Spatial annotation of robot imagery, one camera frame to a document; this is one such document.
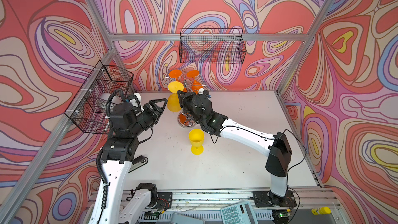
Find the light yellow wine glass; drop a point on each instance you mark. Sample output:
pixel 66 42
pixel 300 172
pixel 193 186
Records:
pixel 196 138

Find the teal calculator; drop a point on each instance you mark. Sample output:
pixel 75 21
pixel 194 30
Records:
pixel 239 213

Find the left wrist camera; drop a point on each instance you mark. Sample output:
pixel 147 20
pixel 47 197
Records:
pixel 135 100

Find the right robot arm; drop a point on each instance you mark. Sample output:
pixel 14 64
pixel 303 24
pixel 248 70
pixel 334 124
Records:
pixel 275 147

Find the black wire basket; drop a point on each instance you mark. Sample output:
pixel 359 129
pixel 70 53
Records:
pixel 86 110
pixel 212 46

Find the chrome wine glass rack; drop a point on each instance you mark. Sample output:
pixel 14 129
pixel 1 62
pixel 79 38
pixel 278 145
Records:
pixel 182 119

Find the grey black stapler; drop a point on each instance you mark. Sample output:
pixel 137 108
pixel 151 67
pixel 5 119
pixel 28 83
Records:
pixel 138 163

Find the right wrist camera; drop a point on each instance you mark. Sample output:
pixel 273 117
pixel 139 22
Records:
pixel 203 91

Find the dark yellow wine glass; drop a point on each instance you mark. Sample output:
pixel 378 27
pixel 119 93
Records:
pixel 173 100

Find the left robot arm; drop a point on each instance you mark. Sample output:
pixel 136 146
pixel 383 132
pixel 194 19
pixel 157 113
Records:
pixel 128 119

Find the right orange wine glass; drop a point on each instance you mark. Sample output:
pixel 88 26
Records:
pixel 195 85

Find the yellow capped bottle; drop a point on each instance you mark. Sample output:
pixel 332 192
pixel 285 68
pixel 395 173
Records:
pixel 321 211

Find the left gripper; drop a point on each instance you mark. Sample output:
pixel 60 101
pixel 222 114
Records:
pixel 157 111

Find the left black wire basket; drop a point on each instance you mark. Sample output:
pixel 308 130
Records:
pixel 86 110

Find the left orange wine glass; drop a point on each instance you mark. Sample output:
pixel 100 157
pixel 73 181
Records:
pixel 175 74

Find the orange wine glass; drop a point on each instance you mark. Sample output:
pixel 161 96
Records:
pixel 195 85
pixel 175 74

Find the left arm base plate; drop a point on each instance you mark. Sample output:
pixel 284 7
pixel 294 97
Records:
pixel 163 202

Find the back black wire basket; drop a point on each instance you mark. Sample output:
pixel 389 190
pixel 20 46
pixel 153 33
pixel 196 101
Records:
pixel 212 46

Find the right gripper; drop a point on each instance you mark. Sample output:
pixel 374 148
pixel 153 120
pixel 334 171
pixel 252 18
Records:
pixel 184 97

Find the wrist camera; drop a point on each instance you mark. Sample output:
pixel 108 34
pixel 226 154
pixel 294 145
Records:
pixel 135 100
pixel 203 91

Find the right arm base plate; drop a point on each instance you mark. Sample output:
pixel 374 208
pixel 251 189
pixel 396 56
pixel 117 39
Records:
pixel 268 199

